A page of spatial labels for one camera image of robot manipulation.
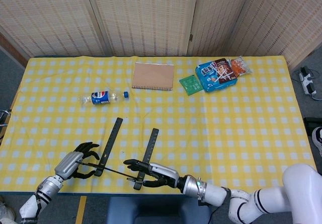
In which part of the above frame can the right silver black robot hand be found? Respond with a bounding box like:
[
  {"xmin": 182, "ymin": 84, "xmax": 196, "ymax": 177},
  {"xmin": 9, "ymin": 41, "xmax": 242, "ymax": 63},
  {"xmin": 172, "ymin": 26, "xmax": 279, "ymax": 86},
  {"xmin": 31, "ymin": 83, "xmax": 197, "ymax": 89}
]
[{"xmin": 123, "ymin": 159, "xmax": 181, "ymax": 188}]

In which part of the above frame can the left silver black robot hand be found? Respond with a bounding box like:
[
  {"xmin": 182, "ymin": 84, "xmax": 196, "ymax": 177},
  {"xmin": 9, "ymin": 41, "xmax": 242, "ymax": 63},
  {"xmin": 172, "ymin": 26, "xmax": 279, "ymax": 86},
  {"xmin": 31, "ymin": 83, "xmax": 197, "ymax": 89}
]
[{"xmin": 54, "ymin": 141, "xmax": 101, "ymax": 181}]

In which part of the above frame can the black folding laptop stand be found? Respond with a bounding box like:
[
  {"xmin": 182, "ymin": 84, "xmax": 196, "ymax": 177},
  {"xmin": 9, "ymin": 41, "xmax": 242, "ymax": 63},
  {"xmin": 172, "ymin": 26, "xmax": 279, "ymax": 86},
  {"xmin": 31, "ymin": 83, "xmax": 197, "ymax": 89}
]
[{"xmin": 74, "ymin": 117, "xmax": 160, "ymax": 191}]

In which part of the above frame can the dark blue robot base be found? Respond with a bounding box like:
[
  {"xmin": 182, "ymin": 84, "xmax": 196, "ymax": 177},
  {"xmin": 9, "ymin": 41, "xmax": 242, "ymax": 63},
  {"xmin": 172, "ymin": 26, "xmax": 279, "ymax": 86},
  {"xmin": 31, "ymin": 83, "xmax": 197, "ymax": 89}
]
[{"xmin": 105, "ymin": 196, "xmax": 213, "ymax": 224}]

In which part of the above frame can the yellow white checkered tablecloth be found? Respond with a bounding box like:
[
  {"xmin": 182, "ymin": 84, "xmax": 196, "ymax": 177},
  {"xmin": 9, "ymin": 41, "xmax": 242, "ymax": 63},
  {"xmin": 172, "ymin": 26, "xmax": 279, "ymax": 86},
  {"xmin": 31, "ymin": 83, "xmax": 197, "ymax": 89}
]
[{"xmin": 0, "ymin": 55, "xmax": 319, "ymax": 197}]

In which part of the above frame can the yellow floor tape strip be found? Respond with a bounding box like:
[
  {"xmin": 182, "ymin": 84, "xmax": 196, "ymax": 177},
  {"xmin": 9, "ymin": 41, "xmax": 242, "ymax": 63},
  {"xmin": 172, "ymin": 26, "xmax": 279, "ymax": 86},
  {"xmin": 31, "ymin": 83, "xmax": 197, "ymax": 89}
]
[{"xmin": 75, "ymin": 195, "xmax": 88, "ymax": 224}]

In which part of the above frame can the clear Pepsi plastic bottle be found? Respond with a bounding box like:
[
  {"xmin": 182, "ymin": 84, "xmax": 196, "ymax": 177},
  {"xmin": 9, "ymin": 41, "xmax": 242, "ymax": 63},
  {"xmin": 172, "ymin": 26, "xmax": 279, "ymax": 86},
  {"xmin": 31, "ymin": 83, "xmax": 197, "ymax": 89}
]
[{"xmin": 79, "ymin": 90, "xmax": 130, "ymax": 108}]

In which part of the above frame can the white shoe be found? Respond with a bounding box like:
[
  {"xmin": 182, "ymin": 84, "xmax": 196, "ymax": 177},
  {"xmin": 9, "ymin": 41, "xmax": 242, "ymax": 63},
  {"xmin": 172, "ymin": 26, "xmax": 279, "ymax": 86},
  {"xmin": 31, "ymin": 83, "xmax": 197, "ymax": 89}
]
[{"xmin": 0, "ymin": 196, "xmax": 16, "ymax": 221}]

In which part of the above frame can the green flat packet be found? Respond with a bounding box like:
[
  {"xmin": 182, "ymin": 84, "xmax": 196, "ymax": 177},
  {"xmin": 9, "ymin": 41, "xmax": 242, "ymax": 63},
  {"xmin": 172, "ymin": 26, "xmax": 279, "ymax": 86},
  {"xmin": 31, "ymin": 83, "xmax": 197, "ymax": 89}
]
[{"xmin": 179, "ymin": 74, "xmax": 203, "ymax": 96}]

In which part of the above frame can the brown spiral notebook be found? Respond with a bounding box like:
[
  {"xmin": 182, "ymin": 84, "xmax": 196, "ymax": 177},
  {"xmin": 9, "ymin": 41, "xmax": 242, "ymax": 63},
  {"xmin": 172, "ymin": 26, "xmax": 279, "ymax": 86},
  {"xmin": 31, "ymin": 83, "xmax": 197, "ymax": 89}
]
[{"xmin": 131, "ymin": 62, "xmax": 175, "ymax": 92}]

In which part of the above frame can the blue brown cookie package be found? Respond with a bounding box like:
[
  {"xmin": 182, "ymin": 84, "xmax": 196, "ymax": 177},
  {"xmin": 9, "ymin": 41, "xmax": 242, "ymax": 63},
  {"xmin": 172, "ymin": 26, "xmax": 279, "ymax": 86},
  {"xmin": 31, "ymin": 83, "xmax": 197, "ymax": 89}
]
[{"xmin": 195, "ymin": 58, "xmax": 238, "ymax": 93}]

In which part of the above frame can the orange snack bag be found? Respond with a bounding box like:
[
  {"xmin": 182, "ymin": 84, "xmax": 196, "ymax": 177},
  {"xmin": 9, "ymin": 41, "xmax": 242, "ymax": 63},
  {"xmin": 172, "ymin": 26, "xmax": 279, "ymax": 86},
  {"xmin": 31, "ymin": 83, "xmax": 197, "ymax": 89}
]
[{"xmin": 230, "ymin": 55, "xmax": 253, "ymax": 78}]

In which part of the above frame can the woven folding screen panel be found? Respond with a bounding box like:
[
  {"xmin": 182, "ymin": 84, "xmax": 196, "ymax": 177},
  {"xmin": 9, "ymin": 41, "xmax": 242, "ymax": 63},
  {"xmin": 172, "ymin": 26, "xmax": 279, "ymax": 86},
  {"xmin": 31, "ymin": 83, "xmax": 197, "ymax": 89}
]
[
  {"xmin": 226, "ymin": 0, "xmax": 322, "ymax": 68},
  {"xmin": 187, "ymin": 0, "xmax": 252, "ymax": 56},
  {"xmin": 0, "ymin": 0, "xmax": 113, "ymax": 58},
  {"xmin": 83, "ymin": 0, "xmax": 201, "ymax": 57}
]

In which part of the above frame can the black white sneaker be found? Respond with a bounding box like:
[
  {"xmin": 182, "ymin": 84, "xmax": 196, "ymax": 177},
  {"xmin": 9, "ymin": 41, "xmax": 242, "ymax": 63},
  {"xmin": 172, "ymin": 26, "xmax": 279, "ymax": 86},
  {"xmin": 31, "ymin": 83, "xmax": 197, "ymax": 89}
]
[{"xmin": 311, "ymin": 127, "xmax": 322, "ymax": 157}]

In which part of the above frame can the white power strip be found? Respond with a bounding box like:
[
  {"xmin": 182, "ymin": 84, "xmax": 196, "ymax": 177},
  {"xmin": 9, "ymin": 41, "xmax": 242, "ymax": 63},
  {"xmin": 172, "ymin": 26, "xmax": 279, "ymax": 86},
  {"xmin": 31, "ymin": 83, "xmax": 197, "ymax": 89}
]
[{"xmin": 298, "ymin": 67, "xmax": 318, "ymax": 96}]

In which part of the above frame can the metal tube frame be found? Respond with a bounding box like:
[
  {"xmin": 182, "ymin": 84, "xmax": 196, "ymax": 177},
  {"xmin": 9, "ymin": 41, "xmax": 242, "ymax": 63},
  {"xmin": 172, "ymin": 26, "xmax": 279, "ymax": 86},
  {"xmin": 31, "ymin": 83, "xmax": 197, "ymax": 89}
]
[{"xmin": 0, "ymin": 109, "xmax": 13, "ymax": 127}]

